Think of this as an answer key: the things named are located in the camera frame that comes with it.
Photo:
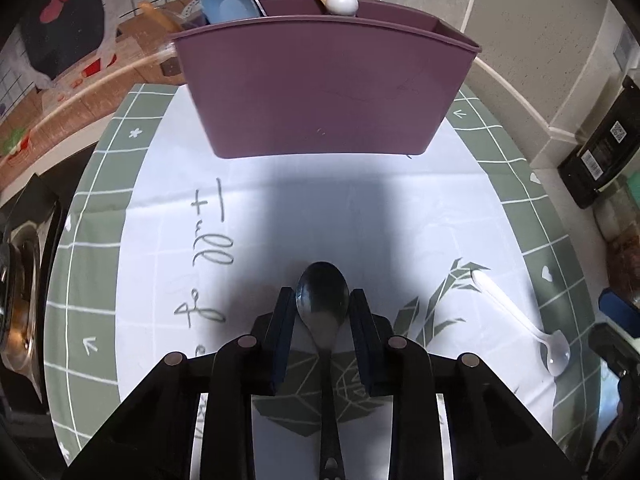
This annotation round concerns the black metal spoon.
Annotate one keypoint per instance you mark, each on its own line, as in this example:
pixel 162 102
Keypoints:
pixel 322 300

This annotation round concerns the teal capped jar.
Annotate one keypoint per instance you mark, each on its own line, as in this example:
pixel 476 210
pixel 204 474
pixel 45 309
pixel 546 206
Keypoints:
pixel 622 200

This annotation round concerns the stainless steel pot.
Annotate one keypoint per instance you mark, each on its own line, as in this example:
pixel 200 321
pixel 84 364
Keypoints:
pixel 25 285

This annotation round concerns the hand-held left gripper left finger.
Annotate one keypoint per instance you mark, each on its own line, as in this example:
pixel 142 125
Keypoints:
pixel 282 340

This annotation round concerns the blue spoon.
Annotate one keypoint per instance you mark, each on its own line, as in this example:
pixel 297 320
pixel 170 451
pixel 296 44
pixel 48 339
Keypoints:
pixel 227 5

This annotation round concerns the purple utensil holder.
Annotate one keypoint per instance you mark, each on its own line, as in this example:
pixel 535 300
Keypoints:
pixel 320 90

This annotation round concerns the green and white tablecloth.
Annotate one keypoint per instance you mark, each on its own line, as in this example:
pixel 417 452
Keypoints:
pixel 400 210

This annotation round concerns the black packaged box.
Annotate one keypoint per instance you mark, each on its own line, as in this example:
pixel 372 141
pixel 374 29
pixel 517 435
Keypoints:
pixel 605 150

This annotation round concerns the white plastic spoon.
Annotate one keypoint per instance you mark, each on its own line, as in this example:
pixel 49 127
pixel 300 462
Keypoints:
pixel 505 310

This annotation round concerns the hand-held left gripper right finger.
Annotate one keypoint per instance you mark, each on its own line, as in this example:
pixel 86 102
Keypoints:
pixel 364 345

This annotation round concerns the jar of red sauce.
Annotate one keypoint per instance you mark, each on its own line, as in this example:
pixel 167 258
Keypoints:
pixel 627 265

